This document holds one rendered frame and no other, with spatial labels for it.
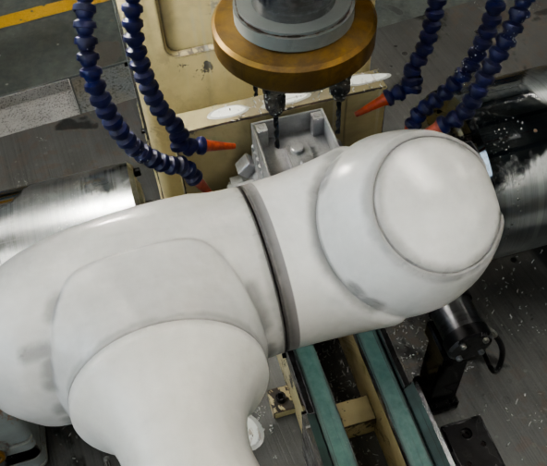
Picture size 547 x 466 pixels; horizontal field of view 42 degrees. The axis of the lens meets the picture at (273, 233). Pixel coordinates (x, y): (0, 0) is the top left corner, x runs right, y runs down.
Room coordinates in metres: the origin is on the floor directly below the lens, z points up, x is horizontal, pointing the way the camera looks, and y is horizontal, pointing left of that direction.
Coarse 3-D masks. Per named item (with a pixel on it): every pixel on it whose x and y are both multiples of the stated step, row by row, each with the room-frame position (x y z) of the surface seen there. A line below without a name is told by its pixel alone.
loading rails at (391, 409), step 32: (288, 352) 0.47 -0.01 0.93; (352, 352) 0.50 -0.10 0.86; (384, 352) 0.47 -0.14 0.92; (288, 384) 0.47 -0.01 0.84; (320, 384) 0.43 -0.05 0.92; (384, 384) 0.42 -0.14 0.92; (416, 384) 0.41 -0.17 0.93; (320, 416) 0.38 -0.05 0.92; (352, 416) 0.41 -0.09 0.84; (384, 416) 0.39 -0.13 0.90; (416, 416) 0.37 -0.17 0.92; (320, 448) 0.34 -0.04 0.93; (384, 448) 0.37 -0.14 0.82; (416, 448) 0.33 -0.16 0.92
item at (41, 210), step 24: (120, 168) 0.63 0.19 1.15; (0, 192) 0.61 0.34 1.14; (24, 192) 0.59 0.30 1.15; (48, 192) 0.59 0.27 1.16; (72, 192) 0.58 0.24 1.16; (96, 192) 0.58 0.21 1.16; (120, 192) 0.57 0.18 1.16; (0, 216) 0.55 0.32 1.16; (24, 216) 0.55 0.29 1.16; (48, 216) 0.54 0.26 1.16; (72, 216) 0.54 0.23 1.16; (96, 216) 0.54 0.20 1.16; (0, 240) 0.51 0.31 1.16; (24, 240) 0.51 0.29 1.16; (0, 264) 0.49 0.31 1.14
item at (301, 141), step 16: (304, 112) 0.71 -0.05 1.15; (320, 112) 0.71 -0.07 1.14; (256, 128) 0.69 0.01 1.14; (272, 128) 0.70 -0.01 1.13; (288, 128) 0.71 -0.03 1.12; (304, 128) 0.71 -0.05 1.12; (320, 128) 0.70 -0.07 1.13; (256, 144) 0.67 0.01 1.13; (272, 144) 0.69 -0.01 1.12; (288, 144) 0.68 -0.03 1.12; (304, 144) 0.67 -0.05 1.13; (320, 144) 0.68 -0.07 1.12; (336, 144) 0.65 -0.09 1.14; (256, 160) 0.66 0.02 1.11; (272, 160) 0.66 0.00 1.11; (288, 160) 0.65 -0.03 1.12; (304, 160) 0.64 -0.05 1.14
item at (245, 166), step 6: (342, 144) 0.72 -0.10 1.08; (246, 156) 0.69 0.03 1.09; (240, 162) 0.69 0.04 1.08; (246, 162) 0.68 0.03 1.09; (252, 162) 0.68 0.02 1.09; (240, 168) 0.68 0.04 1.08; (246, 168) 0.68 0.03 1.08; (252, 168) 0.68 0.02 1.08; (240, 174) 0.67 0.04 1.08; (246, 174) 0.68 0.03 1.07
